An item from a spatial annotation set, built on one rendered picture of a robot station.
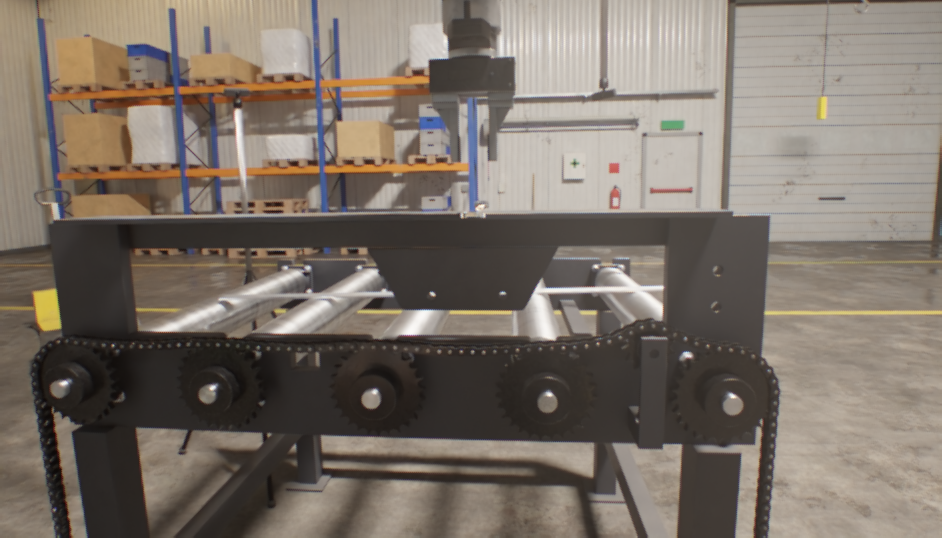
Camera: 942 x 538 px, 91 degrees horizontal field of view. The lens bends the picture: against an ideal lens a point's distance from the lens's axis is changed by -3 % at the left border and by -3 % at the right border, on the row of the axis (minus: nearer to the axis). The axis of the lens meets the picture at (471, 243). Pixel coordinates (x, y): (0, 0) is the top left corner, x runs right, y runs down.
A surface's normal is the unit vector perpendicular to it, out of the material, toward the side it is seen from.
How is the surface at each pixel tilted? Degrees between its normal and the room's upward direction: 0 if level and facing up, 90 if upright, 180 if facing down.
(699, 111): 90
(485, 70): 90
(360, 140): 90
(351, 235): 90
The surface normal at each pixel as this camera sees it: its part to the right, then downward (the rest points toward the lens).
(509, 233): -0.08, 0.12
